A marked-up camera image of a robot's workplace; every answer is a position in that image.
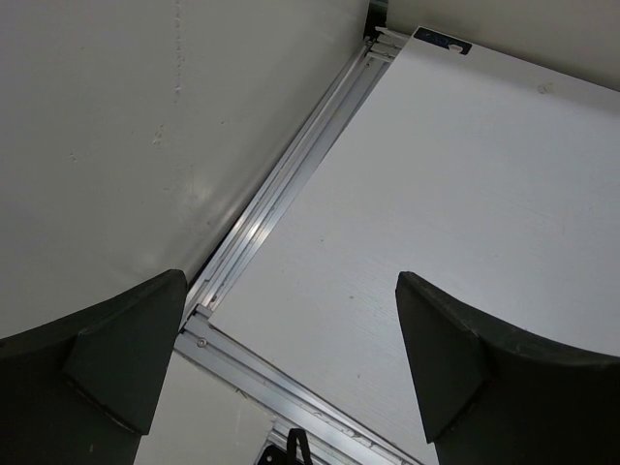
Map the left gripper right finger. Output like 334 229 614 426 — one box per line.
395 272 619 464

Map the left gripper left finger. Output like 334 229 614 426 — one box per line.
1 269 187 464

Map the blue corner sticker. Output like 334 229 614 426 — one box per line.
413 27 472 55

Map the aluminium front rail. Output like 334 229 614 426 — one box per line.
175 316 418 464

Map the aluminium rail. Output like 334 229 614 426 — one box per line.
182 27 410 324
175 316 418 464

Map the aluminium left rail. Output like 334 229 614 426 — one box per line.
182 27 410 324

